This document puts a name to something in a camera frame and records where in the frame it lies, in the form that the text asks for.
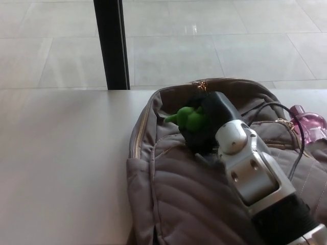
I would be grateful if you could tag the grey quilted backpack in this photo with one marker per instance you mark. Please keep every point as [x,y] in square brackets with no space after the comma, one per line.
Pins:
[184,194]

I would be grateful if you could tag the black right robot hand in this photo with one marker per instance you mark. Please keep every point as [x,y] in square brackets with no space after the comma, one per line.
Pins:
[217,107]

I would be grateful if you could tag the black window frame post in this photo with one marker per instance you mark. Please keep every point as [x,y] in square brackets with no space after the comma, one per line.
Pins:
[111,46]

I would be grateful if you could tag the pink transparent bottle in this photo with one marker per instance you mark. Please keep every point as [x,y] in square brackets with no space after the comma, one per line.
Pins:
[310,122]

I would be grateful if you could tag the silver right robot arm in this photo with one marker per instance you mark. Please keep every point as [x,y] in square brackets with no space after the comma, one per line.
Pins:
[253,173]

